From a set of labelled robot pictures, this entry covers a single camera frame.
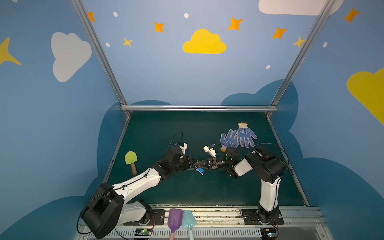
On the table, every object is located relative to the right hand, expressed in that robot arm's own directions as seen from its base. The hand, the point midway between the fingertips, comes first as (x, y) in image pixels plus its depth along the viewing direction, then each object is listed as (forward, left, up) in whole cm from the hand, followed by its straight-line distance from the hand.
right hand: (200, 167), depth 81 cm
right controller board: (-27, -35, -12) cm, 46 cm away
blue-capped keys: (-1, 0, -1) cm, 2 cm away
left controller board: (-30, +26, -10) cm, 41 cm away
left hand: (+2, 0, +3) cm, 3 cm away
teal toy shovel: (-25, +5, -8) cm, 26 cm away
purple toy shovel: (-24, +12, -9) cm, 29 cm away
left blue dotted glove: (+27, -22, -11) cm, 36 cm away
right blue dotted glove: (+32, -32, -11) cm, 47 cm away
